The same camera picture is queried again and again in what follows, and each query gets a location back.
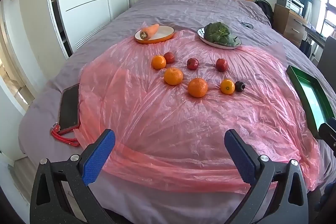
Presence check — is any dark purple plum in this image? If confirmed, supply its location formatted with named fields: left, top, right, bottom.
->
left=235, top=81, right=245, bottom=92

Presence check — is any grey box on cabinet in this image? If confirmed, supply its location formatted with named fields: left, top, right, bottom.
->
left=277, top=0, right=304, bottom=16

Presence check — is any red fruit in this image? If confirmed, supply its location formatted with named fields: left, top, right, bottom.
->
left=163, top=52, right=175, bottom=64
left=187, top=58, right=199, bottom=71
left=215, top=59, right=228, bottom=72

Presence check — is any black smartphone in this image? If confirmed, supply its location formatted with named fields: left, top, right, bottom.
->
left=58, top=84, right=80, bottom=135

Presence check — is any wooden drawer cabinet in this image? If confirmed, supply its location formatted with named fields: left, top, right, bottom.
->
left=273, top=4, right=307, bottom=48

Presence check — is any black backpack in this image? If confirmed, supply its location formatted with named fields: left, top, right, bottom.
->
left=255, top=0, right=274, bottom=26

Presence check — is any red lanyard cord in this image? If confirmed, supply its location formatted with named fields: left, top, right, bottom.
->
left=50, top=122, right=80, bottom=147

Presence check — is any small dark cable object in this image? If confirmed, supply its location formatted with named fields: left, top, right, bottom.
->
left=240, top=22, right=254, bottom=29

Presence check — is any pink plastic sheet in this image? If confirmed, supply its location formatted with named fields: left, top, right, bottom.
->
left=75, top=30, right=321, bottom=193

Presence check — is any grey office chair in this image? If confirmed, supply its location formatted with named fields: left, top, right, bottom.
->
left=317, top=36, right=336, bottom=77

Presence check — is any orange oval dish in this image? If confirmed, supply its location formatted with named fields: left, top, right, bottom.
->
left=134, top=25, right=175, bottom=44

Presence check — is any orange carrot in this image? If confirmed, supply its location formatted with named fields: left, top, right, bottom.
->
left=139, top=24, right=159, bottom=40

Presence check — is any large orange front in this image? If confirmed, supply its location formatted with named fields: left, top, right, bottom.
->
left=187, top=78, right=208, bottom=98

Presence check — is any small smooth orange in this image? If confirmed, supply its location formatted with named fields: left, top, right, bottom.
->
left=220, top=79, right=235, bottom=95

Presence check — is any silver oval plate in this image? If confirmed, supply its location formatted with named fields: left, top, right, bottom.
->
left=197, top=28, right=242, bottom=50

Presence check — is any blue bag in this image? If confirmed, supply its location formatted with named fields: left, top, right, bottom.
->
left=299, top=38, right=312, bottom=58

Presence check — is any green metal tray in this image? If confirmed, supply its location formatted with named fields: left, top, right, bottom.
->
left=286, top=65, right=335, bottom=139

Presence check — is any large wrinkled orange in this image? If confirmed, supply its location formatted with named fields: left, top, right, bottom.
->
left=163, top=68, right=183, bottom=86

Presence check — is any green leafy vegetable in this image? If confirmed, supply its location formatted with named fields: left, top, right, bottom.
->
left=204, top=22, right=233, bottom=41

